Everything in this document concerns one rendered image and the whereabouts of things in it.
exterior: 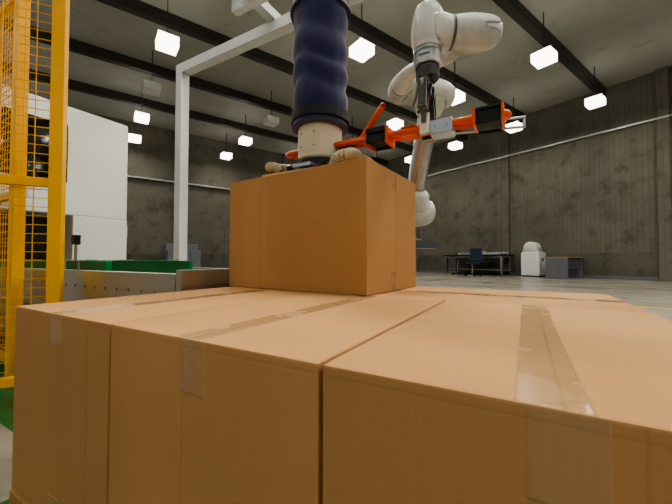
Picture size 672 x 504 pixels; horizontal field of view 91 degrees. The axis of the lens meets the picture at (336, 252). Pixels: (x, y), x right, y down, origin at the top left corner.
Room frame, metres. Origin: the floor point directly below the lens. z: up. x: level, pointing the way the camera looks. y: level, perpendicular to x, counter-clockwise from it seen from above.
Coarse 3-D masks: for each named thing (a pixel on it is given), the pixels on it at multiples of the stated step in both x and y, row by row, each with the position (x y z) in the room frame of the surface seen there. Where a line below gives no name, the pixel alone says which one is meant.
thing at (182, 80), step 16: (176, 80) 4.28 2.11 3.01; (176, 96) 4.27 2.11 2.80; (176, 112) 4.27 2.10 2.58; (176, 128) 4.27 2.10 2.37; (176, 144) 4.27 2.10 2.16; (176, 160) 4.26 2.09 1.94; (176, 176) 4.26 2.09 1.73; (176, 192) 4.26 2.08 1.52; (176, 208) 4.26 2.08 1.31; (176, 224) 4.26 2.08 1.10; (176, 240) 4.25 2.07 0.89; (176, 256) 4.25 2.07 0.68
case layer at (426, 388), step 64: (64, 320) 0.61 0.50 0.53; (128, 320) 0.56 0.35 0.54; (192, 320) 0.56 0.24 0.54; (256, 320) 0.56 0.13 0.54; (320, 320) 0.56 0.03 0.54; (384, 320) 0.56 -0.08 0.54; (448, 320) 0.56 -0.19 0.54; (512, 320) 0.56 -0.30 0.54; (576, 320) 0.57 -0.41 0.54; (640, 320) 0.57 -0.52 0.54; (64, 384) 0.60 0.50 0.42; (128, 384) 0.50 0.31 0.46; (192, 384) 0.43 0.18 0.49; (256, 384) 0.37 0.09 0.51; (320, 384) 0.33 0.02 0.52; (384, 384) 0.29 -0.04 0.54; (448, 384) 0.28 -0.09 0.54; (512, 384) 0.28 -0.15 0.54; (576, 384) 0.28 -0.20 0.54; (640, 384) 0.28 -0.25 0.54; (64, 448) 0.60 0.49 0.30; (128, 448) 0.50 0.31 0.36; (192, 448) 0.42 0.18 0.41; (256, 448) 0.37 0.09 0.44; (320, 448) 0.33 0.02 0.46; (384, 448) 0.29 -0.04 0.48; (448, 448) 0.27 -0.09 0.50; (512, 448) 0.24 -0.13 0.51; (576, 448) 0.23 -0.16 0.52; (640, 448) 0.21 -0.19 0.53
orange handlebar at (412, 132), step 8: (504, 112) 0.93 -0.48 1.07; (456, 120) 0.99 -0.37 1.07; (464, 120) 0.98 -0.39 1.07; (408, 128) 1.06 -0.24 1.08; (416, 128) 1.05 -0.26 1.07; (456, 128) 1.03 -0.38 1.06; (464, 128) 1.02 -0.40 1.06; (392, 136) 1.10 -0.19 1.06; (400, 136) 1.12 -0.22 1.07; (408, 136) 1.08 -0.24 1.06; (416, 136) 1.08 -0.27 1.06; (336, 144) 1.20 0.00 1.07; (344, 144) 1.18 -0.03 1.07; (352, 144) 1.17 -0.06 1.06; (360, 144) 1.19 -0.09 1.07; (288, 152) 1.31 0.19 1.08; (296, 152) 1.29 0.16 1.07
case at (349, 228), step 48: (240, 192) 1.23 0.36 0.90; (288, 192) 1.09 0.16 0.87; (336, 192) 0.99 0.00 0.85; (384, 192) 1.03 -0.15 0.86; (240, 240) 1.23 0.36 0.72; (288, 240) 1.09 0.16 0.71; (336, 240) 0.99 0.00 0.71; (384, 240) 1.03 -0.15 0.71; (288, 288) 1.09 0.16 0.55; (336, 288) 0.99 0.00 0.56; (384, 288) 1.03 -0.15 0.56
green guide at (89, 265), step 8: (0, 264) 2.32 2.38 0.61; (24, 264) 2.11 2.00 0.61; (32, 264) 2.04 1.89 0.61; (40, 264) 1.99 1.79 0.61; (64, 264) 1.66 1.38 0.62; (72, 264) 1.78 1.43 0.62; (80, 264) 1.73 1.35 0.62; (88, 264) 1.69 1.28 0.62; (96, 264) 1.65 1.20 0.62; (104, 264) 1.61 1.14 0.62
